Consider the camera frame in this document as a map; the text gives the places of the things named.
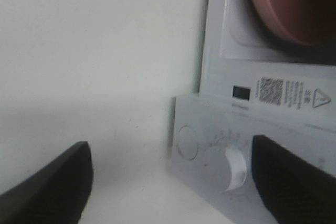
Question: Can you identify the white warning label sticker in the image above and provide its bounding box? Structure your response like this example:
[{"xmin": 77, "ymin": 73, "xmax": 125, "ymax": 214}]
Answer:
[{"xmin": 255, "ymin": 73, "xmax": 335, "ymax": 112}]

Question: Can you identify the pink round plate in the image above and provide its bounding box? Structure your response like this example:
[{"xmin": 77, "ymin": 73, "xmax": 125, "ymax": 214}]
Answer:
[{"xmin": 252, "ymin": 0, "xmax": 335, "ymax": 46}]

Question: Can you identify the white microwave knob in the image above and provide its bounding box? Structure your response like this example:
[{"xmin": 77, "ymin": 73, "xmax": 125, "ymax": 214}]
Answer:
[{"xmin": 224, "ymin": 145, "xmax": 247, "ymax": 191}]

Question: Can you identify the round door release button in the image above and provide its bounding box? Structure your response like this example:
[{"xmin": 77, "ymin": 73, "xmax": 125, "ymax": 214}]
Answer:
[{"xmin": 176, "ymin": 125, "xmax": 198, "ymax": 161}]

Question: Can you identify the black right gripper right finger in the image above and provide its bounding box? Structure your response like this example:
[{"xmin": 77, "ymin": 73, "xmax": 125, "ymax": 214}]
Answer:
[{"xmin": 251, "ymin": 135, "xmax": 335, "ymax": 223}]

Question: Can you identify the white microwave oven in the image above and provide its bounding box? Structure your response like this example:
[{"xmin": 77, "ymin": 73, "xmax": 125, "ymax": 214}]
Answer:
[{"xmin": 171, "ymin": 0, "xmax": 335, "ymax": 223}]

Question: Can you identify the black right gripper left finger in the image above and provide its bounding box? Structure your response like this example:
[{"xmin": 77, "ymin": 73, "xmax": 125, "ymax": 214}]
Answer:
[{"xmin": 1, "ymin": 141, "xmax": 93, "ymax": 223}]

